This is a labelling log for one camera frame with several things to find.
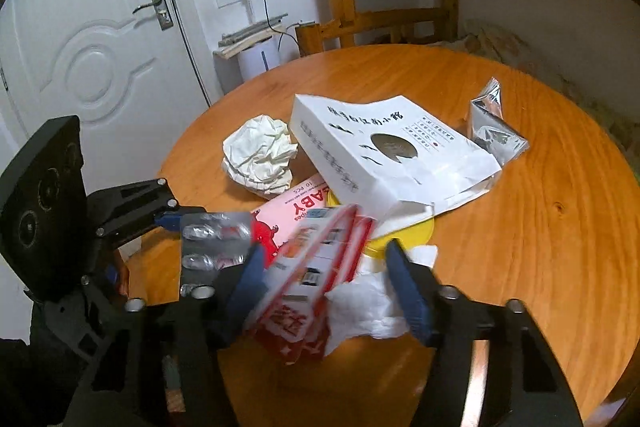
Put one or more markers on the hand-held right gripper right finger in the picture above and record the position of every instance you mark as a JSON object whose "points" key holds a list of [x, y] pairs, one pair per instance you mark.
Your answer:
{"points": [[405, 287]]}

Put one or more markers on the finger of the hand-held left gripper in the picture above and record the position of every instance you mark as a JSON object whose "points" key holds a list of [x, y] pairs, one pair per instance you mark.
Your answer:
{"points": [[167, 219], [75, 322]]}

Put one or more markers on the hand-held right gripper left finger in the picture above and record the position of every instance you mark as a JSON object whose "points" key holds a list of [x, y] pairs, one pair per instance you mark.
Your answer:
{"points": [[252, 272]]}

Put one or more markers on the silver pill blister pack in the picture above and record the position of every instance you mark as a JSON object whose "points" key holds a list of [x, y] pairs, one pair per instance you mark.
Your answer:
{"points": [[215, 232]]}

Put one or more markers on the red and white carton box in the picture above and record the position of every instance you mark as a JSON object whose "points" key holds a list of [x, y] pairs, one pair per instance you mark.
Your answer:
{"points": [[300, 307]]}

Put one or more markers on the white printed paper bag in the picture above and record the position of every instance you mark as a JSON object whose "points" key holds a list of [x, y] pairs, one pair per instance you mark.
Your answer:
{"points": [[360, 147]]}

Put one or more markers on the silver foil bag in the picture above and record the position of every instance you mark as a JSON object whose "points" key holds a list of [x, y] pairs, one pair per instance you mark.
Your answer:
{"points": [[495, 132]]}

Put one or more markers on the white tissue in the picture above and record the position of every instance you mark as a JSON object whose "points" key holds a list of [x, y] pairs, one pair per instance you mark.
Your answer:
{"points": [[370, 307]]}

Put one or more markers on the yellow round lid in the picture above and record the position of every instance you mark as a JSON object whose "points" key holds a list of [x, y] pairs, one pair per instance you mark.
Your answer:
{"points": [[405, 232]]}

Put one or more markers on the pink printed packet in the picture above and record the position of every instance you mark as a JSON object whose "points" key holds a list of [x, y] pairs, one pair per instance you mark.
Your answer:
{"points": [[295, 212]]}

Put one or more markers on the crumpled white paper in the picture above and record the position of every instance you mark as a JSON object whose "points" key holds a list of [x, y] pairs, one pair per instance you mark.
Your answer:
{"points": [[260, 154]]}

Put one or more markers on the white door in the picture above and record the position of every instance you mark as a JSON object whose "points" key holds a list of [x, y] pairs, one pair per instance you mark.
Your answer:
{"points": [[100, 57]]}

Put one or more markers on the white humidifier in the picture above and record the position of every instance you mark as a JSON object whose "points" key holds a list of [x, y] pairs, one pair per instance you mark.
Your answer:
{"points": [[257, 59]]}

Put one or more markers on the white air purifier with books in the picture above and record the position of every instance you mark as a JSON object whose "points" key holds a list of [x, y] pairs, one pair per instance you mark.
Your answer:
{"points": [[250, 32]]}

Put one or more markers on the floral bedding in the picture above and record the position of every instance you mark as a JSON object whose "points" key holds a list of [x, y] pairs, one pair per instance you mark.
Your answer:
{"points": [[550, 67]]}

